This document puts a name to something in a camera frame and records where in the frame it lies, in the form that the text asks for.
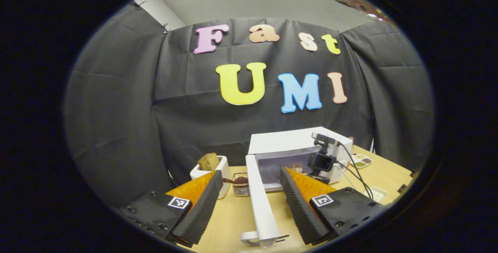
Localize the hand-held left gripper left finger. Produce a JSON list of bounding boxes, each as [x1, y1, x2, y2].
[[121, 169, 224, 248]]

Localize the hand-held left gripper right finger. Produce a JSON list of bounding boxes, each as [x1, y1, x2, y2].
[[279, 166, 388, 246]]

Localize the white microwave oven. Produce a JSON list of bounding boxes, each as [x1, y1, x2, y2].
[[240, 126, 354, 248]]

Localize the white divided dish of beans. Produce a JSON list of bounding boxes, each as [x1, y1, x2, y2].
[[350, 153, 374, 169]]

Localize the white toaster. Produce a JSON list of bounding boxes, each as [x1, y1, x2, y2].
[[190, 156, 231, 200]]

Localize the brown bread slice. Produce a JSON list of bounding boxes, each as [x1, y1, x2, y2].
[[197, 153, 220, 171]]

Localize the pale green square plate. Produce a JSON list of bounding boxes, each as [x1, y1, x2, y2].
[[363, 186, 388, 203]]

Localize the black backdrop cloth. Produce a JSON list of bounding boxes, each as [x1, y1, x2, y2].
[[64, 2, 434, 207]]

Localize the white cable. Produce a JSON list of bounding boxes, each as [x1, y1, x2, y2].
[[334, 163, 365, 192]]

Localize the black cable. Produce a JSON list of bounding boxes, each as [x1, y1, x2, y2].
[[337, 141, 375, 201]]

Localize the wire utensil basket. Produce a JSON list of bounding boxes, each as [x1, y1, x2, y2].
[[233, 172, 250, 197]]

